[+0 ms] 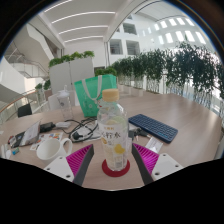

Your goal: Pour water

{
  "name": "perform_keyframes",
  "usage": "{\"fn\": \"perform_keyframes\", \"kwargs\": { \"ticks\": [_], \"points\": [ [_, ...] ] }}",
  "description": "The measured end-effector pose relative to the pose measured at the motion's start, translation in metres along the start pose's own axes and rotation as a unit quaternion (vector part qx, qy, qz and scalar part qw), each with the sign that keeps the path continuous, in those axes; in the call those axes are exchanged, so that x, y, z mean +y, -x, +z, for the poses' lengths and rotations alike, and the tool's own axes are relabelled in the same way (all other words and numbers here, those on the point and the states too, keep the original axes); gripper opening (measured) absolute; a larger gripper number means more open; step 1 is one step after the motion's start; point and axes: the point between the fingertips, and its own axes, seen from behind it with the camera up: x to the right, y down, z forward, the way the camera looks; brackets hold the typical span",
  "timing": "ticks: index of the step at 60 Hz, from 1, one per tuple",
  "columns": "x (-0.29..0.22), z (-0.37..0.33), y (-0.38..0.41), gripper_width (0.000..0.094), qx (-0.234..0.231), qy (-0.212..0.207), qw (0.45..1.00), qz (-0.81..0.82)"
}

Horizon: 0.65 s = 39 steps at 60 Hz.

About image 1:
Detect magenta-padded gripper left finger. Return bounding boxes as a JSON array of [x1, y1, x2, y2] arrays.
[[43, 143, 95, 187]]

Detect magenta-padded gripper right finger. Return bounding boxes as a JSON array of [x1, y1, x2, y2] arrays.
[[131, 143, 184, 186]]

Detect clear lemon drink bottle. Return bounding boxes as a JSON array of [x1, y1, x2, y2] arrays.
[[96, 88, 130, 172]]

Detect white ceramic mug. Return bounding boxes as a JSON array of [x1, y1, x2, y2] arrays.
[[35, 137, 74, 165]]

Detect white paper packet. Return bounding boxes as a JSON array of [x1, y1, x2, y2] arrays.
[[144, 137, 164, 154]]

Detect colourful sticker sheet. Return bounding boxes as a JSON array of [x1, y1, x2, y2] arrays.
[[29, 132, 64, 151]]

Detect dark blue keyboard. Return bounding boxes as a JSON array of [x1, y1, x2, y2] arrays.
[[128, 113, 179, 144]]

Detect white power adapter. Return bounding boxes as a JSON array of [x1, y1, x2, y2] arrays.
[[54, 121, 72, 130]]

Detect black power adapter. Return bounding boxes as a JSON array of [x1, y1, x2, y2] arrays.
[[39, 121, 56, 133]]

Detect printed paper leaflet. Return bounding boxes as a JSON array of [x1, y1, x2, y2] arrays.
[[19, 120, 42, 147]]

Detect flat round red coaster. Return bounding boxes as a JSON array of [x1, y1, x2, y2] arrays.
[[101, 158, 131, 178]]

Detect black notebook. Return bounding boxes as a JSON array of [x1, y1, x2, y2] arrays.
[[8, 131, 26, 149]]

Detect clear white-lidded drinking bottle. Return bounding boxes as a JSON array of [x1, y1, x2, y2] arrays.
[[56, 87, 75, 122]]

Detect white chair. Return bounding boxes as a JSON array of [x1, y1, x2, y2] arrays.
[[48, 93, 79, 111]]

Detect black chair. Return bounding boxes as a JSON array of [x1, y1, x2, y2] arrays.
[[17, 103, 33, 118]]

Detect potted plants in planter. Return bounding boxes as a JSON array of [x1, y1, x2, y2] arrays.
[[34, 79, 53, 101]]

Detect green tote bag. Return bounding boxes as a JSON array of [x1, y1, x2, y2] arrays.
[[73, 73, 118, 118]]

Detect white cabinet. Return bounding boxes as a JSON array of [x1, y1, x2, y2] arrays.
[[49, 57, 95, 96]]

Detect row of green trees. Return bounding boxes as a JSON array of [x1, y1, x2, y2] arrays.
[[94, 41, 224, 114]]

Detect green plants on cabinet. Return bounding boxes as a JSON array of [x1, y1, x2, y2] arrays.
[[48, 50, 95, 68]]

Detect ceiling light strips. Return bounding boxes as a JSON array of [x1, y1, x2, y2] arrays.
[[43, 0, 116, 44]]

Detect black cable tangle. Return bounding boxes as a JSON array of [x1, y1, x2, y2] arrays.
[[68, 116, 101, 143]]

